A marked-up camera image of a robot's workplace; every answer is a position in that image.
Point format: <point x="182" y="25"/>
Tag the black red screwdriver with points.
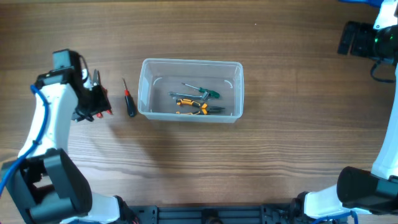
<point x="130" y="105"/>

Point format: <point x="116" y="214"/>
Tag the silver L-shaped socket wrench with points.
<point x="186" y="95"/>

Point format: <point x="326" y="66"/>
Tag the orange black needle-nose pliers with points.
<point x="202" y="108"/>

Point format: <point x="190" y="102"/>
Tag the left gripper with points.
<point x="81" y="114"/>

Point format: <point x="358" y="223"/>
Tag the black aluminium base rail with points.
<point x="260" y="214"/>

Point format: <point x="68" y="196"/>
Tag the red handled pruning shears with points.
<point x="100" y="97"/>

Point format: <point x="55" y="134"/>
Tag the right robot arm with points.
<point x="360" y="191"/>

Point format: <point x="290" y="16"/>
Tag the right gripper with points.
<point x="364" y="31"/>

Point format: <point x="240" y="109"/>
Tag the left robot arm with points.
<point x="44" y="183"/>

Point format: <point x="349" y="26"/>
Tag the clear plastic container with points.
<point x="160" y="76"/>

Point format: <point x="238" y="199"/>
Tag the green handled screwdriver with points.
<point x="212" y="93"/>

